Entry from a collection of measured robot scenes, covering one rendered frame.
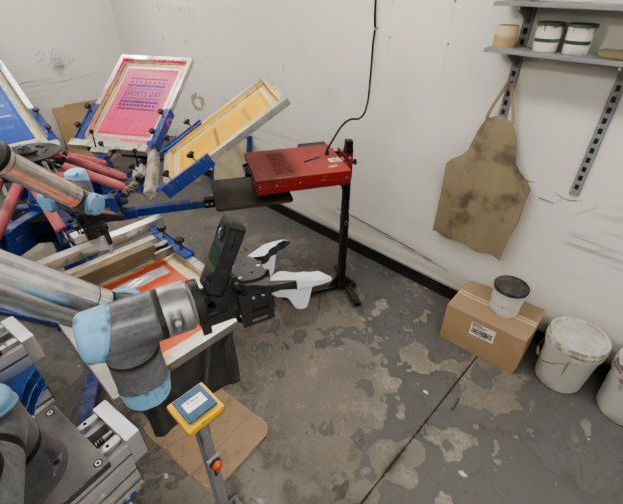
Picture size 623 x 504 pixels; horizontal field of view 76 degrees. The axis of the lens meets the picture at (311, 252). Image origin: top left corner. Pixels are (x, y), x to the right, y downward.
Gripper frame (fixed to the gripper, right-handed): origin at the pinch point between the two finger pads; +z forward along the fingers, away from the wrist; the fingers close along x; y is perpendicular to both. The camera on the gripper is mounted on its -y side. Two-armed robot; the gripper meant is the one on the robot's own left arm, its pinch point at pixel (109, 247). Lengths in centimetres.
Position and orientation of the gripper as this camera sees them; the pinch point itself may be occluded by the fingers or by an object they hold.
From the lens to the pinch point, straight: 186.1
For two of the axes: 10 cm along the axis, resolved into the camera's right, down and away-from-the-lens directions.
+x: 7.3, 4.0, -5.6
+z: 0.1, 8.1, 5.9
